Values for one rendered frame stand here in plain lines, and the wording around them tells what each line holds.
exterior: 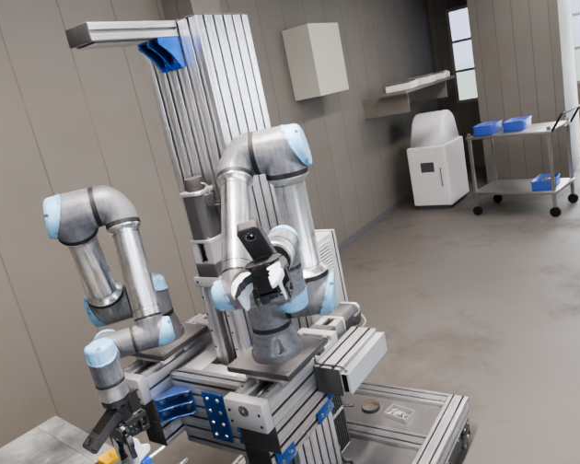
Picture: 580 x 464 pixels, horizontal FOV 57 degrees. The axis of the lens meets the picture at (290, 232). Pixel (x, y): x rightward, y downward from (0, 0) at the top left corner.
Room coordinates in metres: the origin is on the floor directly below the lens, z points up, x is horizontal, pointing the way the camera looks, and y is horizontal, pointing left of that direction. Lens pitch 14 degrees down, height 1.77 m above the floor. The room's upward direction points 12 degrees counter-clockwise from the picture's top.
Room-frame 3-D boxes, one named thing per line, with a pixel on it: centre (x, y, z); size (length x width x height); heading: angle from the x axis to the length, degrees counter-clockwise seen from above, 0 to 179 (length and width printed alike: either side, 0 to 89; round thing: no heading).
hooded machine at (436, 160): (6.66, -1.99, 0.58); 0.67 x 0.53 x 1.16; 144
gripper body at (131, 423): (1.28, 0.53, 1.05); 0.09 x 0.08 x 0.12; 136
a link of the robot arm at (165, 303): (1.75, 0.52, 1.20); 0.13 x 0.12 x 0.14; 103
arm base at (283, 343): (1.46, 0.11, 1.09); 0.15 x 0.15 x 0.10
